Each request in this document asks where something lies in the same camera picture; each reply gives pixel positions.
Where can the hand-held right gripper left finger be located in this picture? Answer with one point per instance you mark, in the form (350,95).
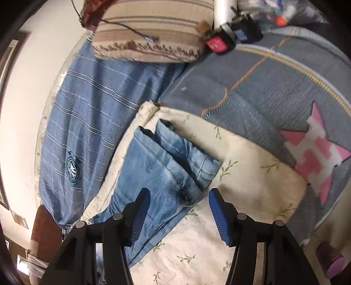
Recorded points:
(139,219)

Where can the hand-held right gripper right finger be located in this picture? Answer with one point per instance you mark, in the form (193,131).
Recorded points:
(219,216)

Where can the blue denim pants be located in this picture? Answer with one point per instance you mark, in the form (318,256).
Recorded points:
(153,170)

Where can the cream floral bed sheet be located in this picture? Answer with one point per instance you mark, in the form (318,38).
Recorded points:
(246,186)

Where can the brown upholstered sofa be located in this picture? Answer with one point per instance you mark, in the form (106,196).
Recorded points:
(44,227)

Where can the blue plaid sofa cover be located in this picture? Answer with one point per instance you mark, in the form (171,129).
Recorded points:
(90,109)

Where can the wooden door with glass panes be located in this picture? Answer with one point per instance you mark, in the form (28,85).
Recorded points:
(11,254)

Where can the black device with red label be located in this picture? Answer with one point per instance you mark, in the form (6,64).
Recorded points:
(219,43)

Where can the beige striped pillow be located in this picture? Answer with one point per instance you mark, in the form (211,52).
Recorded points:
(153,27)

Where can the small bottle with orange cap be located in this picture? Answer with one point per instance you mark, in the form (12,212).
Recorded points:
(282,20)

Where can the white tube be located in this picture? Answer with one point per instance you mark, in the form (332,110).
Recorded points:
(224,11)

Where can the red-brown plastic bag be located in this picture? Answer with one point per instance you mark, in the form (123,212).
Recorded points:
(90,13)

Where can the clear plastic bag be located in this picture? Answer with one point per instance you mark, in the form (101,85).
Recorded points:
(307,11)

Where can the small framed wall plaque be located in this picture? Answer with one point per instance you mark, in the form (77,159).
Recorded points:
(20,220)

